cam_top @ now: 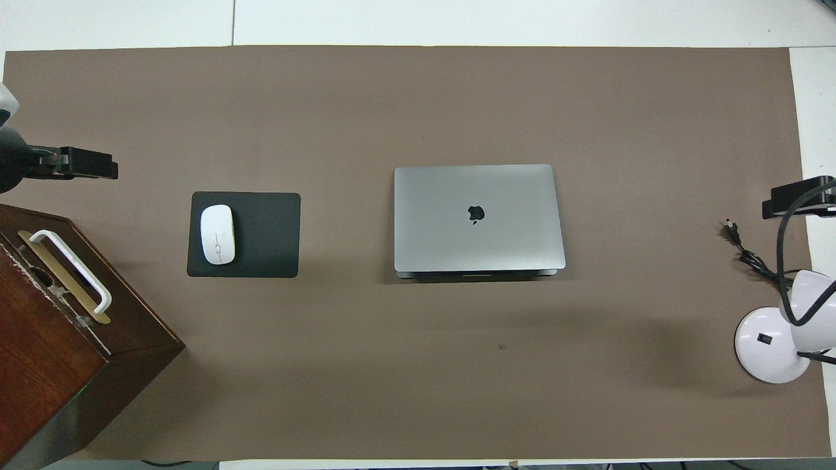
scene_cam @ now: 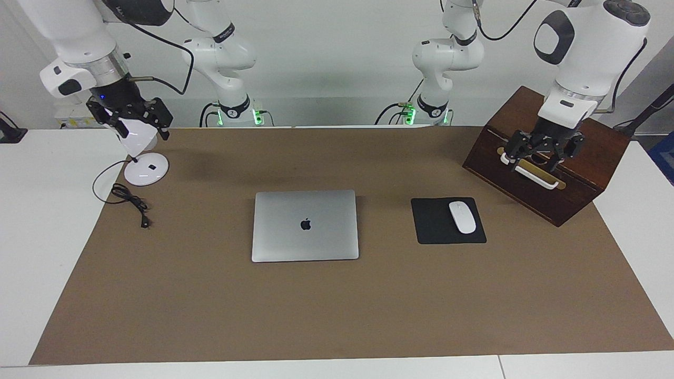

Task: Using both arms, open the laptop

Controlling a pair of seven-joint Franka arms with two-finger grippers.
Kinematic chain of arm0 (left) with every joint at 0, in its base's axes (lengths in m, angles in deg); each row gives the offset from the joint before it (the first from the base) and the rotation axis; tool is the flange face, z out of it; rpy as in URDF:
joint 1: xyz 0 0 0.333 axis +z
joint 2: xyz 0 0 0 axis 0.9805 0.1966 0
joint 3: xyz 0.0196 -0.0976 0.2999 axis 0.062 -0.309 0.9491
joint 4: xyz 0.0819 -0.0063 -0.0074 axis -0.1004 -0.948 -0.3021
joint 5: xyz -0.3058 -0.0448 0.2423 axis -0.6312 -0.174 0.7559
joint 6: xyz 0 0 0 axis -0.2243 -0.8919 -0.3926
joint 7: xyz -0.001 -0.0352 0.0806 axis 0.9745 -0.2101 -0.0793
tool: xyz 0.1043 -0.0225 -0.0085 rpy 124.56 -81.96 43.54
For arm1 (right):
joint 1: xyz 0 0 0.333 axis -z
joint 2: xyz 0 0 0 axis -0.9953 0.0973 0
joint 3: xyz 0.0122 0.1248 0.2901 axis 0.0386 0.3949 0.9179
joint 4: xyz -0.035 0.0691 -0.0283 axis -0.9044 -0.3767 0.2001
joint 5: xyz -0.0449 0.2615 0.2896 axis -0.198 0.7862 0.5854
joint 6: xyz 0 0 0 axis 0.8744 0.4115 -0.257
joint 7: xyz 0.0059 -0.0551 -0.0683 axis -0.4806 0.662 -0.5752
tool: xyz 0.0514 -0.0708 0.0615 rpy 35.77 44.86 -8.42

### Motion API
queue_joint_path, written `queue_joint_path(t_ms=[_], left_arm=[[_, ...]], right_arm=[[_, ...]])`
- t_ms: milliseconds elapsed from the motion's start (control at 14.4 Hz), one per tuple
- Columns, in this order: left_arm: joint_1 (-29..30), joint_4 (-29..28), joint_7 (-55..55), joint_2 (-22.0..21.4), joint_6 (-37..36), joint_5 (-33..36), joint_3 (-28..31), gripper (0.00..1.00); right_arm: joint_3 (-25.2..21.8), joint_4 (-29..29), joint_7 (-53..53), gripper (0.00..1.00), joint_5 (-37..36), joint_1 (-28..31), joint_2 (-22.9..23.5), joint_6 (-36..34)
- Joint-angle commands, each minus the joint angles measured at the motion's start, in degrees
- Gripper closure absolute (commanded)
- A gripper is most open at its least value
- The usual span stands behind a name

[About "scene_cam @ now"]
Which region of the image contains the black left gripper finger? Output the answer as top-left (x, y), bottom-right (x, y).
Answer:
top-left (507, 131), bottom-right (543, 165)
top-left (549, 134), bottom-right (586, 174)

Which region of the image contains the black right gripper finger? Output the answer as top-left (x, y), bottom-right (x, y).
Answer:
top-left (143, 98), bottom-right (173, 140)
top-left (87, 103), bottom-right (130, 138)

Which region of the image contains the silver laptop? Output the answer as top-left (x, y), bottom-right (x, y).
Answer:
top-left (251, 189), bottom-right (360, 263)

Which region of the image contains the dark wooden box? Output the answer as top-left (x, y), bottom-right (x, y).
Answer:
top-left (462, 86), bottom-right (631, 227)

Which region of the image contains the white power strip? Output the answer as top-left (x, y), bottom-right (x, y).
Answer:
top-left (55, 100), bottom-right (98, 129)

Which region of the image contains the white desk lamp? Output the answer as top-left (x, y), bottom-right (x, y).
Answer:
top-left (113, 118), bottom-right (170, 186)

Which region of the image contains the white computer mouse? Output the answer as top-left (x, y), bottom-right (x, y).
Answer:
top-left (449, 201), bottom-right (477, 234)

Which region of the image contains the black stand pole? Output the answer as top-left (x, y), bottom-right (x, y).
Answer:
top-left (613, 84), bottom-right (674, 138)

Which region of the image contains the blue crate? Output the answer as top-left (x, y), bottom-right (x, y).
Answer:
top-left (648, 132), bottom-right (674, 186)

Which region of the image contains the black mouse pad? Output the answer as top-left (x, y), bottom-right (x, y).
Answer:
top-left (411, 197), bottom-right (487, 245)

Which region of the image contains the brown table mat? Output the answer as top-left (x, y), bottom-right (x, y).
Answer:
top-left (29, 126), bottom-right (674, 365)

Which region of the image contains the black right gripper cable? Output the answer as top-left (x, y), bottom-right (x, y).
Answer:
top-left (124, 5), bottom-right (195, 96)

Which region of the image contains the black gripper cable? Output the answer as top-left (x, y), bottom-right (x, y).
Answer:
top-left (124, 5), bottom-right (195, 96)
top-left (474, 0), bottom-right (648, 114)

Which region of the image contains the white box handle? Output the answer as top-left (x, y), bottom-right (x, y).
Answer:
top-left (500, 152), bottom-right (560, 189)

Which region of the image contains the black lamp power cable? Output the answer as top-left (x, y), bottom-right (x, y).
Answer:
top-left (93, 159), bottom-right (152, 229)

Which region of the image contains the black clamp mount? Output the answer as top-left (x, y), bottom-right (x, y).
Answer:
top-left (0, 112), bottom-right (28, 144)

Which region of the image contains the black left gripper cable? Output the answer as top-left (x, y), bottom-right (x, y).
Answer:
top-left (474, 0), bottom-right (648, 114)

